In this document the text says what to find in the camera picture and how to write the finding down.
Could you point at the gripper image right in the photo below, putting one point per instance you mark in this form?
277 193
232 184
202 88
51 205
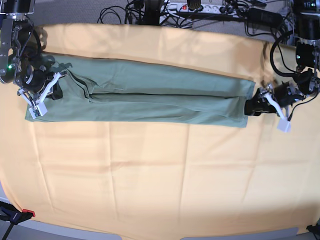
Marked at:
284 94

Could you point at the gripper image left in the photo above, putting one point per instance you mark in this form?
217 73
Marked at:
35 81

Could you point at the green T-shirt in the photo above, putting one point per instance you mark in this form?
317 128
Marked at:
114 90

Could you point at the black power adapter brick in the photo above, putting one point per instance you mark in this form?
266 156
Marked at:
264 18

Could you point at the yellow table cloth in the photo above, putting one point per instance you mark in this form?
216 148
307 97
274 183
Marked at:
162 181

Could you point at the white power strip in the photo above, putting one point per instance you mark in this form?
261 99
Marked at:
182 9

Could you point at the blue red clamp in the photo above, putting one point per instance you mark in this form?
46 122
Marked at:
13 216

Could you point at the black clamp right corner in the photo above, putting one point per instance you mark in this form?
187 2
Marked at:
314 229

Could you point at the black table leg post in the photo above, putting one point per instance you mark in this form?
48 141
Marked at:
151 15

